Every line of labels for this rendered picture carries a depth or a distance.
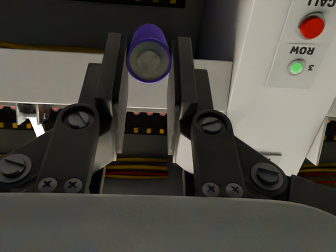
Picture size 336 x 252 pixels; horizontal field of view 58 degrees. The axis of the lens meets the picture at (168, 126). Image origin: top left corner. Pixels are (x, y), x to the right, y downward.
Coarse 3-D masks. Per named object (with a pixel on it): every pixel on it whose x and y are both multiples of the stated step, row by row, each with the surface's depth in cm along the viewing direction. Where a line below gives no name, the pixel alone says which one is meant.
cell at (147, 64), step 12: (144, 24) 17; (144, 36) 12; (156, 36) 12; (132, 48) 12; (144, 48) 12; (156, 48) 12; (168, 48) 12; (132, 60) 12; (144, 60) 12; (156, 60) 12; (168, 60) 12; (132, 72) 12; (144, 72) 12; (156, 72) 12
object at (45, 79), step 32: (0, 64) 25; (32, 64) 25; (64, 64) 25; (224, 64) 26; (0, 96) 26; (32, 96) 26; (64, 96) 26; (128, 96) 27; (160, 96) 27; (224, 96) 27; (0, 128) 47; (32, 128) 47; (128, 128) 48; (160, 128) 48
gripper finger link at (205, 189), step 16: (208, 112) 9; (192, 128) 9; (208, 128) 9; (224, 128) 9; (192, 144) 9; (208, 144) 9; (224, 144) 9; (192, 160) 9; (208, 160) 8; (224, 160) 8; (208, 176) 8; (224, 176) 8; (240, 176) 8; (192, 192) 10; (208, 192) 7; (224, 192) 8; (240, 192) 8
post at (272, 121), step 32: (224, 0) 30; (256, 0) 22; (288, 0) 22; (224, 32) 30; (256, 32) 23; (256, 64) 25; (256, 96) 27; (288, 96) 27; (320, 96) 27; (256, 128) 29; (288, 128) 29; (288, 160) 32
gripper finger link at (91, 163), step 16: (64, 112) 9; (80, 112) 9; (96, 112) 9; (64, 128) 9; (80, 128) 9; (96, 128) 9; (48, 144) 8; (64, 144) 8; (80, 144) 8; (96, 144) 9; (48, 160) 8; (64, 160) 8; (80, 160) 8; (48, 176) 7; (64, 176) 7; (80, 176) 8; (96, 176) 10; (64, 192) 7; (80, 192) 7; (96, 192) 10
